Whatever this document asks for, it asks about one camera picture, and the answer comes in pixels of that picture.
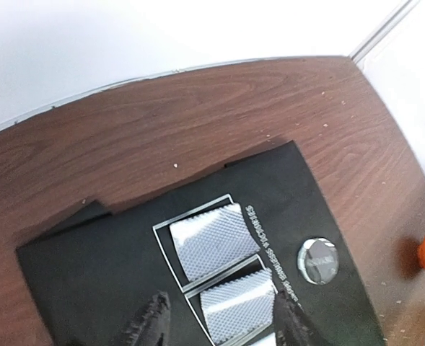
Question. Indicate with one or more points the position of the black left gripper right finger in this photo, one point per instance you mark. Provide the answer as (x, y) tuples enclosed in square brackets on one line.
[(291, 325)]

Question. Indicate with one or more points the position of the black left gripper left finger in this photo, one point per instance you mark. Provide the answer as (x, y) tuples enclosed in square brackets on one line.
[(150, 325)]

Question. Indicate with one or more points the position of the blue backed card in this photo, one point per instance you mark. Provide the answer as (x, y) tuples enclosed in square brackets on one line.
[(238, 307), (211, 241)]

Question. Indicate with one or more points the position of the dark dealer button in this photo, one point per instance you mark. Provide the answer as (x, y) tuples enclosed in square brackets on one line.
[(317, 261)]

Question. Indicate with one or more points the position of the black poker play mat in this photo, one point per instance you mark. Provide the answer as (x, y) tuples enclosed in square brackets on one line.
[(89, 275)]

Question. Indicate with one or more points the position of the aluminium frame post right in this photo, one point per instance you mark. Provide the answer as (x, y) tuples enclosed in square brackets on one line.
[(378, 34)]

